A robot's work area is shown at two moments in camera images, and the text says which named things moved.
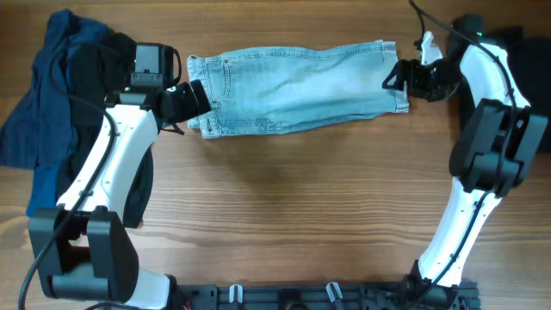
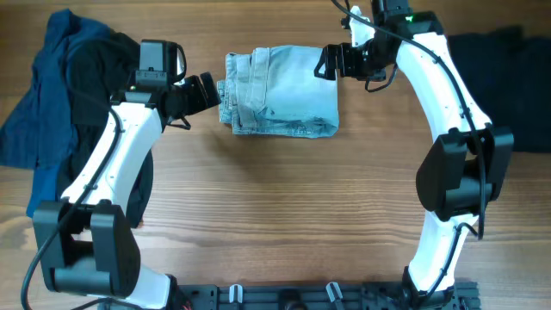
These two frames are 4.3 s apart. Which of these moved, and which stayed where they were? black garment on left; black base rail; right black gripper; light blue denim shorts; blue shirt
Moved: light blue denim shorts; right black gripper
Stayed: blue shirt; black garment on left; black base rail
